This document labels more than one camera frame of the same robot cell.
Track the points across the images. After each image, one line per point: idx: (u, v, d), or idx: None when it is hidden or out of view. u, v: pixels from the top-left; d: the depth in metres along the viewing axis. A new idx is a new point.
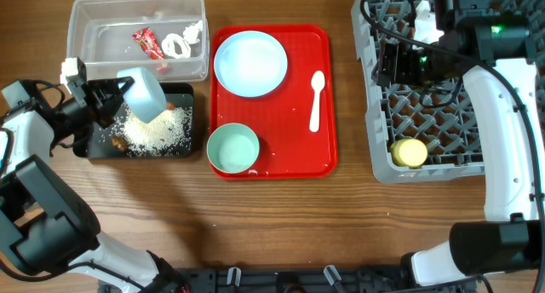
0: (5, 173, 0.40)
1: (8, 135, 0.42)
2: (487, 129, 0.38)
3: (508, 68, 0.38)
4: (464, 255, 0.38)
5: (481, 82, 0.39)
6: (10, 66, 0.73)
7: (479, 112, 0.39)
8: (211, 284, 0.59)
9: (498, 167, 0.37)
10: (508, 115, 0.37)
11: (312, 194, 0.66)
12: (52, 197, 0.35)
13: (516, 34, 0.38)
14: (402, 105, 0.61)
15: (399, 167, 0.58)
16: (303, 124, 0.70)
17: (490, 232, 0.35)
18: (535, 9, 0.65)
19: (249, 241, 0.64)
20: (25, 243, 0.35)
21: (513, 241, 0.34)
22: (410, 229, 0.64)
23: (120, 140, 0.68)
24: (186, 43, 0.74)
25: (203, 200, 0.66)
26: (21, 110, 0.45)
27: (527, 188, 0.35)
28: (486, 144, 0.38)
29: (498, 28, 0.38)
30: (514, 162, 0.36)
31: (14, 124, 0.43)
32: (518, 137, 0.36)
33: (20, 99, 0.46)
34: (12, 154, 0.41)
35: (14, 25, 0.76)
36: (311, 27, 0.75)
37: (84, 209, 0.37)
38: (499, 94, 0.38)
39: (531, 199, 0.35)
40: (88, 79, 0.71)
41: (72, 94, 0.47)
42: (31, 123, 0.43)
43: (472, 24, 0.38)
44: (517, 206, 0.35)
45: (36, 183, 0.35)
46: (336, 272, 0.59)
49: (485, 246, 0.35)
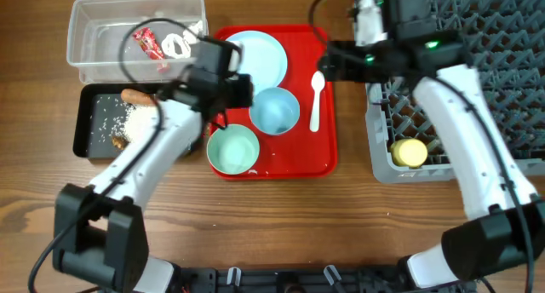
0: (132, 173, 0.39)
1: (157, 130, 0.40)
2: (449, 134, 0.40)
3: (455, 76, 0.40)
4: (456, 259, 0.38)
5: (430, 93, 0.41)
6: (10, 66, 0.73)
7: (438, 119, 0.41)
8: (211, 284, 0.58)
9: (467, 165, 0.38)
10: (461, 115, 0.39)
11: (312, 195, 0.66)
12: (117, 254, 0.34)
13: (454, 45, 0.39)
14: (402, 106, 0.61)
15: (399, 167, 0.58)
16: (304, 125, 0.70)
17: (476, 230, 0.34)
18: (534, 9, 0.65)
19: (249, 241, 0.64)
20: (75, 256, 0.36)
21: (497, 233, 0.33)
22: (411, 229, 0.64)
23: (119, 140, 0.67)
24: (186, 43, 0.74)
25: (203, 200, 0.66)
26: (177, 93, 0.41)
27: (496, 180, 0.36)
28: (451, 147, 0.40)
29: (435, 43, 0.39)
30: (478, 157, 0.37)
31: (174, 119, 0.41)
32: (474, 134, 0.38)
33: (211, 63, 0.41)
34: (145, 157, 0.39)
35: (14, 25, 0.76)
36: (311, 27, 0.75)
37: (136, 267, 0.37)
38: (449, 100, 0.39)
39: (502, 188, 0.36)
40: (88, 79, 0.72)
41: (207, 66, 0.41)
42: (184, 126, 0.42)
43: (410, 42, 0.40)
44: (495, 198, 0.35)
45: (117, 232, 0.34)
46: (336, 272, 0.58)
49: (474, 246, 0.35)
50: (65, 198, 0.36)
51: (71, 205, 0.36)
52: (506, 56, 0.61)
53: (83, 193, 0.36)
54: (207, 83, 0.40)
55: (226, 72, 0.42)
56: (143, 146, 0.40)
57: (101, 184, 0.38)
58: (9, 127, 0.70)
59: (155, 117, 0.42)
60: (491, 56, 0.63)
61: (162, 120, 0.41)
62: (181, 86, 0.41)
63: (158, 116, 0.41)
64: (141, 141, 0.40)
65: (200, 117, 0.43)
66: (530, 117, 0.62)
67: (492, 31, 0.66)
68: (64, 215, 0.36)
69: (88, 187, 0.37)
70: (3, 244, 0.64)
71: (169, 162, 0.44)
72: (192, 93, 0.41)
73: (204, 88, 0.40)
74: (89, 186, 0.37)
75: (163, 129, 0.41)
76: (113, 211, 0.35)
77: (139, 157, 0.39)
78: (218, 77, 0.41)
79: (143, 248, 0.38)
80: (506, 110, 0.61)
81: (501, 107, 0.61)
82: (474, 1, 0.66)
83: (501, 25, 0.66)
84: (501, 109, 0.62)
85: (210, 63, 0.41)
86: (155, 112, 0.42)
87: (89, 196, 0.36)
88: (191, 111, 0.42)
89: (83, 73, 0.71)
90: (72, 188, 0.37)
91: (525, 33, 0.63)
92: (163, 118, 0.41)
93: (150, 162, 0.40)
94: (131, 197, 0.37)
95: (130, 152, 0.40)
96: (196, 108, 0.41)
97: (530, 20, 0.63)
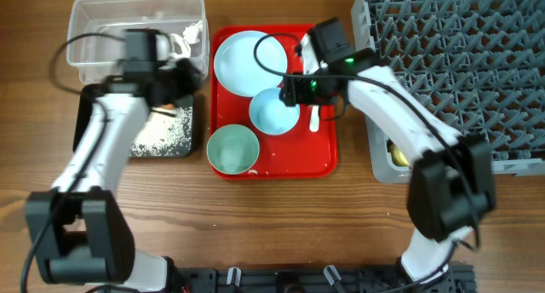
0: (93, 163, 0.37)
1: (104, 123, 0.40)
2: (381, 117, 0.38)
3: (368, 71, 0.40)
4: (418, 219, 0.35)
5: (354, 90, 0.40)
6: (10, 66, 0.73)
7: (369, 109, 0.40)
8: (211, 284, 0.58)
9: (399, 138, 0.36)
10: (382, 95, 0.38)
11: (312, 194, 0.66)
12: (100, 239, 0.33)
13: (370, 56, 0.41)
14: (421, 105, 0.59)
15: (399, 167, 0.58)
16: (303, 125, 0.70)
17: (417, 179, 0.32)
18: (534, 9, 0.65)
19: (249, 241, 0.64)
20: (61, 261, 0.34)
21: (436, 172, 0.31)
22: (411, 229, 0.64)
23: None
24: (185, 43, 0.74)
25: (203, 200, 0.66)
26: (113, 84, 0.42)
27: (423, 135, 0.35)
28: (387, 130, 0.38)
29: (351, 59, 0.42)
30: (403, 123, 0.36)
31: (115, 109, 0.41)
32: (397, 106, 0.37)
33: (140, 52, 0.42)
34: (99, 148, 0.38)
35: (14, 25, 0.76)
36: (311, 27, 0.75)
37: (126, 252, 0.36)
38: (370, 88, 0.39)
39: (431, 138, 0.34)
40: (88, 79, 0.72)
41: (136, 54, 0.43)
42: (130, 112, 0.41)
43: (336, 65, 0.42)
44: (424, 145, 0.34)
45: (92, 218, 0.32)
46: (336, 272, 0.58)
49: (421, 192, 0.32)
50: (31, 205, 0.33)
51: (42, 209, 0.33)
52: (507, 55, 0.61)
53: (50, 195, 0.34)
54: (140, 69, 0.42)
55: (157, 60, 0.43)
56: (94, 140, 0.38)
57: (65, 183, 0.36)
58: (9, 126, 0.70)
59: (99, 113, 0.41)
60: (491, 56, 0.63)
61: (106, 112, 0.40)
62: (116, 77, 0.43)
63: (103, 108, 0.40)
64: (88, 138, 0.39)
65: (145, 102, 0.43)
66: (530, 117, 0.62)
67: (492, 31, 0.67)
68: (35, 224, 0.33)
69: (52, 191, 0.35)
70: (3, 244, 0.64)
71: (127, 154, 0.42)
72: (129, 81, 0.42)
73: (139, 74, 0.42)
74: (52, 191, 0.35)
75: (110, 121, 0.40)
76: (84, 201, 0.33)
77: (94, 147, 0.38)
78: (151, 63, 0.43)
79: (125, 231, 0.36)
80: (506, 110, 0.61)
81: (501, 107, 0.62)
82: (474, 1, 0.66)
83: (501, 25, 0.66)
84: (501, 108, 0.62)
85: (140, 52, 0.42)
86: (98, 108, 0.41)
87: (56, 197, 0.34)
88: (132, 97, 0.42)
89: (83, 73, 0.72)
90: (37, 194, 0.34)
91: (525, 33, 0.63)
92: (106, 111, 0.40)
93: (107, 150, 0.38)
94: (99, 185, 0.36)
95: (85, 148, 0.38)
96: (138, 92, 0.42)
97: (530, 20, 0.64)
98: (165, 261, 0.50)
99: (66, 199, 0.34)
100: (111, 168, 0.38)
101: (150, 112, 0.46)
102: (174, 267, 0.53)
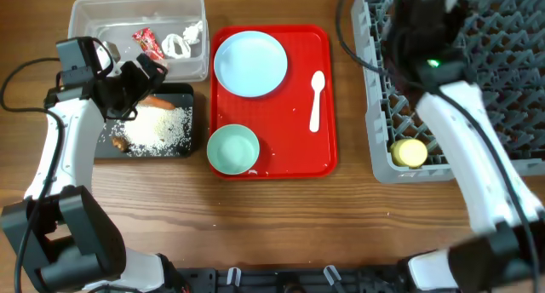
0: (60, 165, 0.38)
1: (60, 127, 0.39)
2: (451, 152, 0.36)
3: (456, 94, 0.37)
4: (468, 273, 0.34)
5: (431, 109, 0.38)
6: (10, 66, 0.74)
7: (438, 135, 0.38)
8: (211, 284, 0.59)
9: (471, 180, 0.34)
10: (466, 130, 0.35)
11: (312, 195, 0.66)
12: (84, 234, 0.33)
13: (455, 66, 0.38)
14: (402, 106, 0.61)
15: (399, 167, 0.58)
16: (303, 124, 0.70)
17: (482, 247, 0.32)
18: (534, 9, 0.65)
19: (249, 241, 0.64)
20: (51, 267, 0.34)
21: (506, 249, 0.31)
22: (411, 229, 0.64)
23: (120, 141, 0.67)
24: (186, 43, 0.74)
25: (203, 200, 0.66)
26: (62, 92, 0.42)
27: (501, 194, 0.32)
28: (456, 167, 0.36)
29: (438, 63, 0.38)
30: (479, 169, 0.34)
31: (66, 113, 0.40)
32: (476, 148, 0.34)
33: (77, 59, 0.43)
34: (62, 152, 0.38)
35: (14, 25, 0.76)
36: (311, 27, 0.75)
37: (115, 246, 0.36)
38: (451, 115, 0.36)
39: (509, 203, 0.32)
40: None
41: (74, 62, 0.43)
42: (85, 116, 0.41)
43: (415, 61, 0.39)
44: (500, 214, 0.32)
45: (72, 214, 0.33)
46: (336, 272, 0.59)
49: (481, 258, 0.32)
50: (5, 218, 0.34)
51: (18, 220, 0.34)
52: (506, 55, 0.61)
53: (24, 204, 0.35)
54: (82, 74, 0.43)
55: (96, 66, 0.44)
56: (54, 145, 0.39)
57: (37, 192, 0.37)
58: (10, 127, 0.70)
59: (54, 123, 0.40)
60: (491, 56, 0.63)
61: (59, 118, 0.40)
62: (60, 88, 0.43)
63: (54, 116, 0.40)
64: (48, 146, 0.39)
65: (95, 103, 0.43)
66: (530, 117, 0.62)
67: (492, 31, 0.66)
68: (14, 233, 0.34)
69: (24, 200, 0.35)
70: (4, 244, 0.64)
71: (92, 152, 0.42)
72: (73, 87, 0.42)
73: (79, 83, 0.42)
74: (24, 200, 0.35)
75: (65, 126, 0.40)
76: (60, 201, 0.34)
77: (59, 152, 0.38)
78: (90, 68, 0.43)
79: (111, 226, 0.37)
80: (506, 110, 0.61)
81: (501, 107, 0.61)
82: (474, 1, 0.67)
83: (501, 25, 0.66)
84: (501, 109, 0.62)
85: (77, 60, 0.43)
86: (53, 118, 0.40)
87: (29, 203, 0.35)
88: (83, 99, 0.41)
89: None
90: (8, 208, 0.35)
91: (525, 33, 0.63)
92: (60, 117, 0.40)
93: (72, 152, 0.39)
94: (70, 185, 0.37)
95: (47, 155, 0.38)
96: (84, 93, 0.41)
97: (530, 20, 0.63)
98: (159, 257, 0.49)
99: (41, 203, 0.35)
100: (78, 168, 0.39)
101: (106, 116, 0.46)
102: (169, 263, 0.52)
